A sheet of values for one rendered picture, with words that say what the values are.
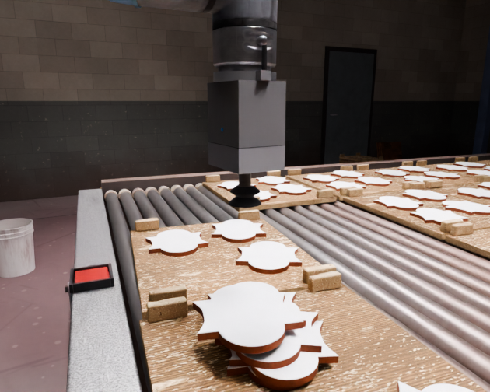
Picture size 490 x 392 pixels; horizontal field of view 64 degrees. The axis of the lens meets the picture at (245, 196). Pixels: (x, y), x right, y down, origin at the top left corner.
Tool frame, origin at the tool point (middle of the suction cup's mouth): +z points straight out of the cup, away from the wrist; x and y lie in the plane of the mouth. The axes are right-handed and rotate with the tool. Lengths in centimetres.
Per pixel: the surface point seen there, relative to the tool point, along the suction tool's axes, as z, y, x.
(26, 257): 99, 272, 32
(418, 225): 18, 20, -63
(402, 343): 18.5, -12.8, -16.8
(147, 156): 65, 516, -127
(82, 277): 19.1, 31.1, 17.4
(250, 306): 13.2, -2.7, 0.7
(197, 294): 18.5, 13.2, 1.8
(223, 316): 13.2, -3.2, 4.8
